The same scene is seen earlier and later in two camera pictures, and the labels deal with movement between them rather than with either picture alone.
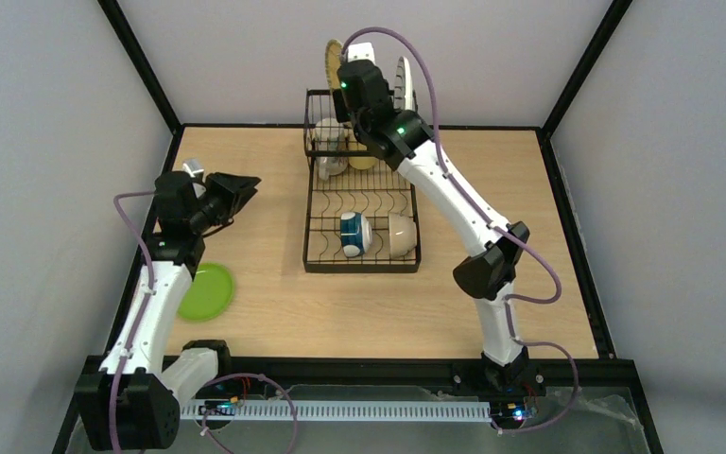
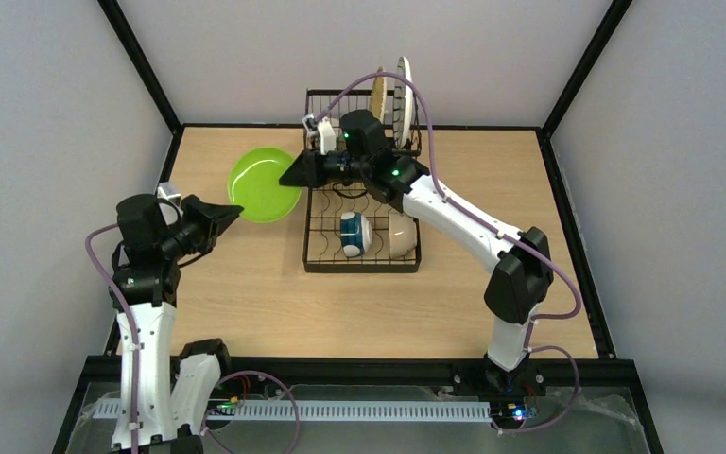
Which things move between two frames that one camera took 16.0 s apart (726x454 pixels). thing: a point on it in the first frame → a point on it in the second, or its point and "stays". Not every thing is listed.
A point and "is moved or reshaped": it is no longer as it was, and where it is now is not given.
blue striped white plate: x=404 y=86 stays
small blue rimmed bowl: x=355 y=233 stays
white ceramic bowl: x=403 y=234 stays
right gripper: x=343 y=109 → x=317 y=167
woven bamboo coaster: x=333 y=58 is moved or reshaped
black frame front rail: x=593 y=373 stays
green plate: x=209 y=295 → x=253 y=184
